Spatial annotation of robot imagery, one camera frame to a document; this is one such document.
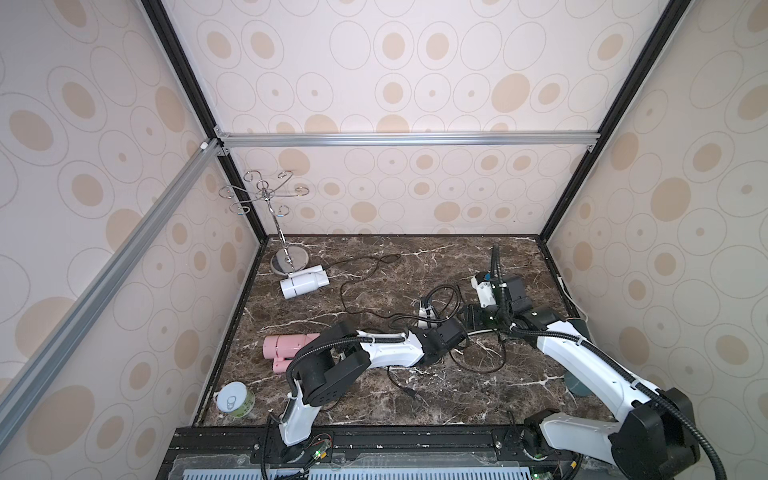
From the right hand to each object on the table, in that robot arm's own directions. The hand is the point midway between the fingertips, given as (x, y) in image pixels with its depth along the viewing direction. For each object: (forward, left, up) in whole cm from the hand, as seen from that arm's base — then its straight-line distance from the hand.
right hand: (477, 312), depth 84 cm
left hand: (-2, +10, -9) cm, 13 cm away
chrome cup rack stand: (+25, +64, -8) cm, 69 cm away
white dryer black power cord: (+21, +35, -12) cm, 43 cm away
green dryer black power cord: (-2, +14, +11) cm, 18 cm away
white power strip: (-4, +14, +6) cm, 16 cm away
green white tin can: (-25, +63, -6) cm, 68 cm away
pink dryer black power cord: (-17, +22, -12) cm, 30 cm away
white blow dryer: (+13, +55, -6) cm, 57 cm away
